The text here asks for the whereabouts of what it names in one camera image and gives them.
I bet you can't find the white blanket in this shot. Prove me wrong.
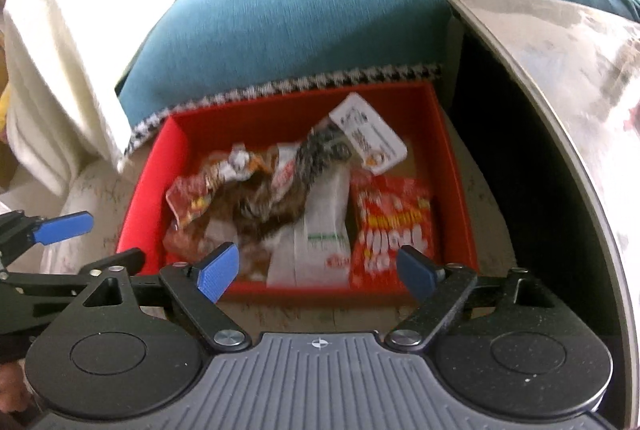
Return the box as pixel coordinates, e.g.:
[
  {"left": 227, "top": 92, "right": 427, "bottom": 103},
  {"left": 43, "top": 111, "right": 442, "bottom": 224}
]
[{"left": 0, "top": 0, "right": 233, "bottom": 173}]

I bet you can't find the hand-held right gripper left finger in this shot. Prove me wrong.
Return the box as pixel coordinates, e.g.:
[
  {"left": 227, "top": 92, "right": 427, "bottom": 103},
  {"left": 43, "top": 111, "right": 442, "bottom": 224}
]
[{"left": 80, "top": 241, "right": 252, "bottom": 354}]

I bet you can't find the small clear red-print snack packet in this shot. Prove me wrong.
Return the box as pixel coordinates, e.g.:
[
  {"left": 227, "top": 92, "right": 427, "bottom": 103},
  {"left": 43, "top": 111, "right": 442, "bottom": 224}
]
[{"left": 165, "top": 145, "right": 281, "bottom": 231}]

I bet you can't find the clear packet with dark snack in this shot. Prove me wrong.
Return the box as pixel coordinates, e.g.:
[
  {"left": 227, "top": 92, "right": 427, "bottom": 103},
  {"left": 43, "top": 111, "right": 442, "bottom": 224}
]
[{"left": 205, "top": 180, "right": 306, "bottom": 281}]

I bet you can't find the red cardboard box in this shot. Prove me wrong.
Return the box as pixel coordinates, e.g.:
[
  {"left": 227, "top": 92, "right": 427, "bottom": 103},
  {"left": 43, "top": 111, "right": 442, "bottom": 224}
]
[{"left": 116, "top": 82, "right": 480, "bottom": 298}]

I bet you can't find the yellow object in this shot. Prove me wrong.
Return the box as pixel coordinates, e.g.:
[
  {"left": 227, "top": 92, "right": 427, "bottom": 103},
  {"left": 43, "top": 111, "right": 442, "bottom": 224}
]
[{"left": 0, "top": 82, "right": 13, "bottom": 146}]

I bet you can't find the red yellow patterned snack packet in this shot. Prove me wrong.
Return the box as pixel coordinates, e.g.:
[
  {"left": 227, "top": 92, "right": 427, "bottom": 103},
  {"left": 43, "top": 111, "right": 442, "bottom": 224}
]
[{"left": 350, "top": 175, "right": 436, "bottom": 291}]

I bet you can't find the orange translucent snack packet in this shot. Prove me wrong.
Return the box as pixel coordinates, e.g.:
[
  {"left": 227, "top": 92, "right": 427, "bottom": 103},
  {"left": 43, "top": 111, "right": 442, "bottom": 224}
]
[{"left": 162, "top": 210, "right": 236, "bottom": 268}]

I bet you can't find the teal cushion with houndstooth trim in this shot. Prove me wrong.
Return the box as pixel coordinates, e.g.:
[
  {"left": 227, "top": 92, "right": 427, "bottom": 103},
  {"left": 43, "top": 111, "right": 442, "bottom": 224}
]
[{"left": 115, "top": 0, "right": 640, "bottom": 157}]

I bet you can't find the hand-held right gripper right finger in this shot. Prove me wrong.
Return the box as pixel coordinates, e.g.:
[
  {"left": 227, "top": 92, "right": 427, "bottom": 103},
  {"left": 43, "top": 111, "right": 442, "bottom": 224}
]
[{"left": 385, "top": 245, "right": 558, "bottom": 354}]

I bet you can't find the white silver snack packet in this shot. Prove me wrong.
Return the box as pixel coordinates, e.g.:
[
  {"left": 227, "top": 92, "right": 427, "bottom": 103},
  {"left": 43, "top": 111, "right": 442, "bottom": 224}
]
[{"left": 266, "top": 162, "right": 351, "bottom": 288}]

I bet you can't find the dark side table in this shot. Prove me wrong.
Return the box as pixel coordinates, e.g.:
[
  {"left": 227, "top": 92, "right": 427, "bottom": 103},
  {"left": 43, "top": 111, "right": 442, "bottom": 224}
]
[{"left": 445, "top": 0, "right": 640, "bottom": 428}]

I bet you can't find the black and white snack packet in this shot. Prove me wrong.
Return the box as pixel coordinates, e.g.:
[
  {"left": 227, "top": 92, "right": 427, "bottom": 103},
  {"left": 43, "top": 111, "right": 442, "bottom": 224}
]
[{"left": 272, "top": 92, "right": 408, "bottom": 206}]

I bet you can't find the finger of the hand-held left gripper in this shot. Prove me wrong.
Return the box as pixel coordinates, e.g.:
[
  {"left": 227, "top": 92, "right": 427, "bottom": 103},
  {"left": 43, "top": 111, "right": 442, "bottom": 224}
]
[
  {"left": 0, "top": 210, "right": 95, "bottom": 263},
  {"left": 0, "top": 248, "right": 147, "bottom": 306}
]

